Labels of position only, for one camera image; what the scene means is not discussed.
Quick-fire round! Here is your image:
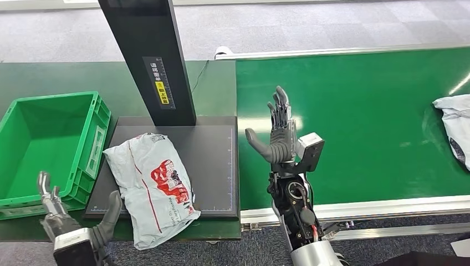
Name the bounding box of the white paper sheet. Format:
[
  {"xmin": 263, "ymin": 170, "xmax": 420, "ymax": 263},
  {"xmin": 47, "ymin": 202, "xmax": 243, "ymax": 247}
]
[{"xmin": 451, "ymin": 238, "xmax": 470, "ymax": 258}]

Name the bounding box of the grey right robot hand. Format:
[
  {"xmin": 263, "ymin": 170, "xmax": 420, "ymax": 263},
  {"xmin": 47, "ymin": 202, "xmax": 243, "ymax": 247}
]
[{"xmin": 244, "ymin": 85, "xmax": 298, "ymax": 165}]

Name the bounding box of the green plastic crate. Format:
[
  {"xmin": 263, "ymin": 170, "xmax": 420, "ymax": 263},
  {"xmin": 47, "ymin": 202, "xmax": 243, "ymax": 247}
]
[{"xmin": 0, "ymin": 91, "xmax": 111, "ymax": 221}]

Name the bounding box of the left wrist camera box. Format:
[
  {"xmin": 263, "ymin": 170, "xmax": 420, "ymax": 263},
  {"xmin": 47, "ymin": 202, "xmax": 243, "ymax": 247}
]
[{"xmin": 53, "ymin": 227, "xmax": 99, "ymax": 266}]

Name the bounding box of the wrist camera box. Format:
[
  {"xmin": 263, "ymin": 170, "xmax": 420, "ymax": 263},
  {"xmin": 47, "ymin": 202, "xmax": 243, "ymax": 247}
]
[
  {"xmin": 53, "ymin": 227, "xmax": 99, "ymax": 266},
  {"xmin": 295, "ymin": 132, "xmax": 326, "ymax": 173}
]

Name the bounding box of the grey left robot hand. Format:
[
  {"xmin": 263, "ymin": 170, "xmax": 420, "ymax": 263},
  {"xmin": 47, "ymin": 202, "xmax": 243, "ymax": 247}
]
[{"xmin": 37, "ymin": 171, "xmax": 123, "ymax": 252}]

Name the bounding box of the grey red-printed poly mailer package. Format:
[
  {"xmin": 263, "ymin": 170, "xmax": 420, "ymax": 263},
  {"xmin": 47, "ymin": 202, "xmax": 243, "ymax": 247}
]
[
  {"xmin": 432, "ymin": 94, "xmax": 470, "ymax": 172},
  {"xmin": 103, "ymin": 132, "xmax": 202, "ymax": 251}
]

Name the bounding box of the white conveyor end roller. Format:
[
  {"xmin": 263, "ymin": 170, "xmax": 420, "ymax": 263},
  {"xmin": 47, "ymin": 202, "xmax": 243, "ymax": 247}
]
[{"xmin": 214, "ymin": 45, "xmax": 234, "ymax": 59}]

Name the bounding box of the black scanner column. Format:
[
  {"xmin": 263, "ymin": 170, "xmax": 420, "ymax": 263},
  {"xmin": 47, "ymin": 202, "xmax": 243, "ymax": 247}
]
[{"xmin": 97, "ymin": 0, "xmax": 197, "ymax": 127}]

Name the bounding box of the green conveyor belt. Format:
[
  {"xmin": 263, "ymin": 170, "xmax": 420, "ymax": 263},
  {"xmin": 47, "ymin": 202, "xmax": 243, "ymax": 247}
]
[{"xmin": 236, "ymin": 47, "xmax": 470, "ymax": 211}]

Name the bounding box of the thin black scanner cable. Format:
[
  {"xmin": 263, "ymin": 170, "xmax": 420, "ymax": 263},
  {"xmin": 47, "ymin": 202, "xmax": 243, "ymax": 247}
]
[{"xmin": 191, "ymin": 59, "xmax": 210, "ymax": 94}]

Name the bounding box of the black flat object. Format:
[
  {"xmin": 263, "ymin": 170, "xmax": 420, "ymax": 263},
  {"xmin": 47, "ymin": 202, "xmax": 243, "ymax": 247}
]
[{"xmin": 374, "ymin": 251, "xmax": 470, "ymax": 266}]

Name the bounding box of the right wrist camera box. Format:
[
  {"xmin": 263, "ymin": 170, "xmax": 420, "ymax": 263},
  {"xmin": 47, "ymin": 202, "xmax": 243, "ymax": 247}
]
[{"xmin": 295, "ymin": 132, "xmax": 326, "ymax": 173}]

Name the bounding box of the aluminium conveyor frame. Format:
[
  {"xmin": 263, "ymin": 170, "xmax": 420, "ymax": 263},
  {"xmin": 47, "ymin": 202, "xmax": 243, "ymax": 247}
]
[{"xmin": 214, "ymin": 43, "xmax": 470, "ymax": 243}]

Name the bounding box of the black scanner base plate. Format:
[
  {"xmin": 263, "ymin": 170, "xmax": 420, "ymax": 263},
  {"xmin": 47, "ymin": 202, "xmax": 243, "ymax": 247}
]
[{"xmin": 83, "ymin": 116, "xmax": 240, "ymax": 220}]

